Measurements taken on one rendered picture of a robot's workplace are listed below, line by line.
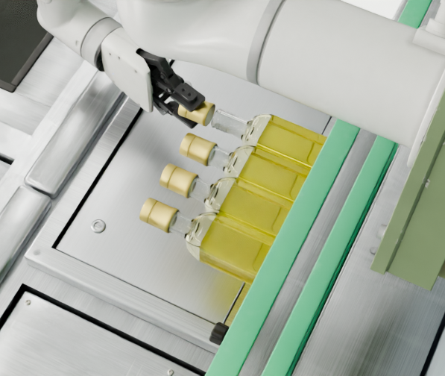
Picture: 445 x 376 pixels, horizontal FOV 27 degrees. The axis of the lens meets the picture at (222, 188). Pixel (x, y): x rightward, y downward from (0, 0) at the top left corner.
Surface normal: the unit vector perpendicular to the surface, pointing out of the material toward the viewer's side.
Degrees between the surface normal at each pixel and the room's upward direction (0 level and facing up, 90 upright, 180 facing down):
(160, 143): 91
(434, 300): 90
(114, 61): 73
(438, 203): 90
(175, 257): 90
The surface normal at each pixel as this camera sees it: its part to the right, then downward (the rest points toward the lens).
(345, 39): -0.10, -0.30
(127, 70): -0.66, 0.61
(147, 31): -0.38, 0.74
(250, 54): -0.42, 0.55
